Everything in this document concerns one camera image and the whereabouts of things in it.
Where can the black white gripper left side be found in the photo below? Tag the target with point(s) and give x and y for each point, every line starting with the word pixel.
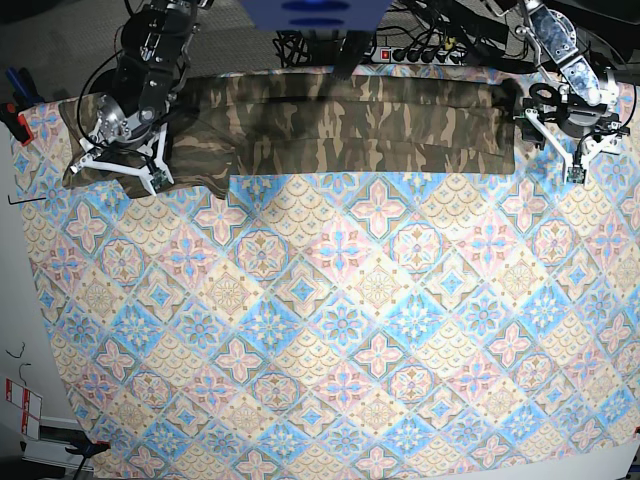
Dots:
pixel 577 131

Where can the white power strip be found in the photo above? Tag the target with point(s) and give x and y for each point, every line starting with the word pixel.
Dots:
pixel 418 56

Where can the black white gripper right side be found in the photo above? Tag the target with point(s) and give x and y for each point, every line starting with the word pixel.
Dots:
pixel 146 162

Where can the blue black clamp lower left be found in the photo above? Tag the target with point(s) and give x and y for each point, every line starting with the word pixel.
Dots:
pixel 69 447

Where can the red white label card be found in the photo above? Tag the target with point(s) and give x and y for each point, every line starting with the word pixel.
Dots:
pixel 21 409

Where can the black centre post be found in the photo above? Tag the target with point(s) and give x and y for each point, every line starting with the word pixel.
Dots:
pixel 352 51

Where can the black orange clamp upper left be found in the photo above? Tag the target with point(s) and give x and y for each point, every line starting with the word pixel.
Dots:
pixel 11 113

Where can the black hex key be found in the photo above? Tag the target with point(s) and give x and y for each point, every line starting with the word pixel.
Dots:
pixel 24 199

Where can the camouflage T-shirt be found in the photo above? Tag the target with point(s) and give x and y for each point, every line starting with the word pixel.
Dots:
pixel 299 123

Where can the patterned tile tablecloth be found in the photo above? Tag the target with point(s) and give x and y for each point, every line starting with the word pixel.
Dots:
pixel 342 325

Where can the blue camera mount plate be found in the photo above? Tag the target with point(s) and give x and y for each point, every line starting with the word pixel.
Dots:
pixel 359 15

